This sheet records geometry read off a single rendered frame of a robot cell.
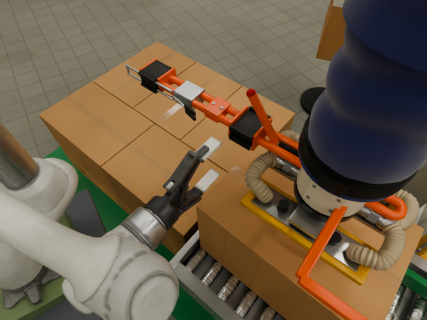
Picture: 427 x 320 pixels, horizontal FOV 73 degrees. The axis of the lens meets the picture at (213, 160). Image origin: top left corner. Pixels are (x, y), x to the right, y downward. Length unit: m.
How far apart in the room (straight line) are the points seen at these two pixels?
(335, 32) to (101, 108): 1.50
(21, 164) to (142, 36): 2.80
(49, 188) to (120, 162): 0.69
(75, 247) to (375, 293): 0.78
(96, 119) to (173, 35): 1.87
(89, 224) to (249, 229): 0.63
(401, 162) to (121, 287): 0.45
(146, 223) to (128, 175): 0.96
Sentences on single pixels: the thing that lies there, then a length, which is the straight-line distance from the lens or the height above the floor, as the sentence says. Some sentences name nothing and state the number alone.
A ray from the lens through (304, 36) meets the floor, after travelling 3.61.
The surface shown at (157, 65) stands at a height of 1.24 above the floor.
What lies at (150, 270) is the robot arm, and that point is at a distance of 0.42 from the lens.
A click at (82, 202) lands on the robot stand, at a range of 1.29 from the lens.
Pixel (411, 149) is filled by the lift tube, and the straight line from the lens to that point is 0.53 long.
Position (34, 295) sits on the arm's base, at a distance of 1.12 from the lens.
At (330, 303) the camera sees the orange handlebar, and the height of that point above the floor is 1.23.
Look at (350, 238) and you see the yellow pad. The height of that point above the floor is 1.12.
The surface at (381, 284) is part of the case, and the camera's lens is 0.99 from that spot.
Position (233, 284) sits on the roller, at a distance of 1.29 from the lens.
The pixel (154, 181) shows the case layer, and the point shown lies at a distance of 1.50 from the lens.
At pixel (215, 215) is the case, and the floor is 0.95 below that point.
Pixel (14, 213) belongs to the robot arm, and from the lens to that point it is 0.48.
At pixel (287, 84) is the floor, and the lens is 2.89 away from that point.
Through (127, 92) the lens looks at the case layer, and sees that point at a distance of 1.98.
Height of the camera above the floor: 1.80
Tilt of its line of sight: 55 degrees down
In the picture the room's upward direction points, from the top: straight up
